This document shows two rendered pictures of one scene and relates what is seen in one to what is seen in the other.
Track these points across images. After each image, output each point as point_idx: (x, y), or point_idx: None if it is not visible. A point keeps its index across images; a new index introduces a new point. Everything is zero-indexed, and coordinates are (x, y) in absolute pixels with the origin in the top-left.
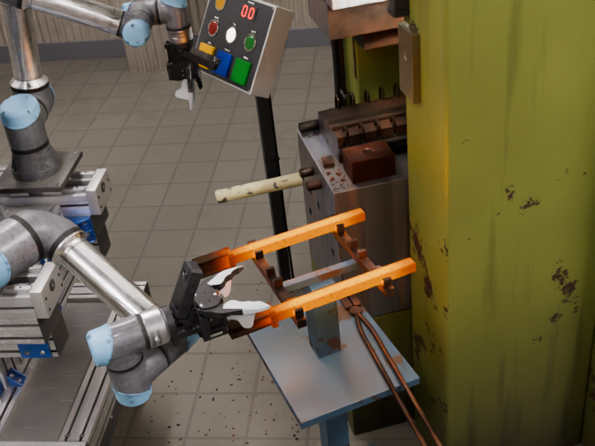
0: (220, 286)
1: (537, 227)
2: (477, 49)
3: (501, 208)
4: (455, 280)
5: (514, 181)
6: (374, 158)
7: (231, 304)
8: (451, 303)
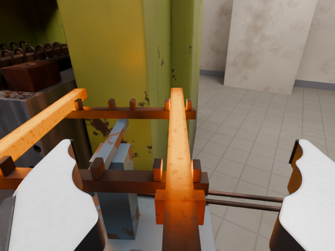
0: (101, 228)
1: (164, 79)
2: None
3: (157, 64)
4: (152, 122)
5: (159, 44)
6: (44, 64)
7: (332, 230)
8: (152, 141)
